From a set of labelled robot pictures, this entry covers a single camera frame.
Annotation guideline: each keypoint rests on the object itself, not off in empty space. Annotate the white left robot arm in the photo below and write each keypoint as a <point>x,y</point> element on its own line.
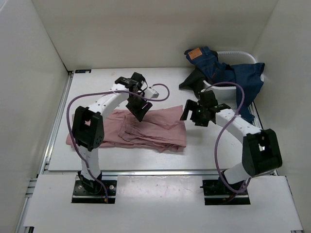
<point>87,130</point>

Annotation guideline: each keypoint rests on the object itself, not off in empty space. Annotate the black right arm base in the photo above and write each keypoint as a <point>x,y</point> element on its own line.
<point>216,193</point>

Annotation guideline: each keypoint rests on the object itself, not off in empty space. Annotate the white laundry basket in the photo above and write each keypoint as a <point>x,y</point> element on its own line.
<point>233,58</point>

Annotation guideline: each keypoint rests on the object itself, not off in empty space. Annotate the blue denim jeans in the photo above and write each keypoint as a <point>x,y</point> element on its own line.
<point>200,57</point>

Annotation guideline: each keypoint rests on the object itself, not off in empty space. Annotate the black trousers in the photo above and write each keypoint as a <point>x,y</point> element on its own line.
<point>195,82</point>

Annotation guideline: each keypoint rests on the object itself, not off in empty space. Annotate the aluminium front rail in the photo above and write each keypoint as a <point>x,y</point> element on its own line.
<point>160,172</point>

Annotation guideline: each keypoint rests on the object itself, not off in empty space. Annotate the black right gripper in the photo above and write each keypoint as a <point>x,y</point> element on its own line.
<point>191,105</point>

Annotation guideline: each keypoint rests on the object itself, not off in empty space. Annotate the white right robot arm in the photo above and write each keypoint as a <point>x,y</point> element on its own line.
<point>260,148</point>

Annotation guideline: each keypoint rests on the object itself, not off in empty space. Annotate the pink trousers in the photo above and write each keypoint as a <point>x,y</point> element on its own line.
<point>160,130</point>

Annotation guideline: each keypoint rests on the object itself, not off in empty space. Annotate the aluminium left rail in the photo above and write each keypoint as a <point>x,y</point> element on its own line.
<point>46,157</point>

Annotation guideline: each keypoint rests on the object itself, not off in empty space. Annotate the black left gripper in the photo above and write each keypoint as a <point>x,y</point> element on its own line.
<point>139,112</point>

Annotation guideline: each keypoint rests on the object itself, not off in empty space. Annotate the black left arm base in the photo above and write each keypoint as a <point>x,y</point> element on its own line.
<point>86,191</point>

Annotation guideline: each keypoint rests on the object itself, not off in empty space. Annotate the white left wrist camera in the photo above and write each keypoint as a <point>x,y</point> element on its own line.
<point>150,93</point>

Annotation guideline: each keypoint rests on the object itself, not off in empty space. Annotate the black corner label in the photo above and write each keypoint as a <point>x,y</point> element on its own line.
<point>82,71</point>

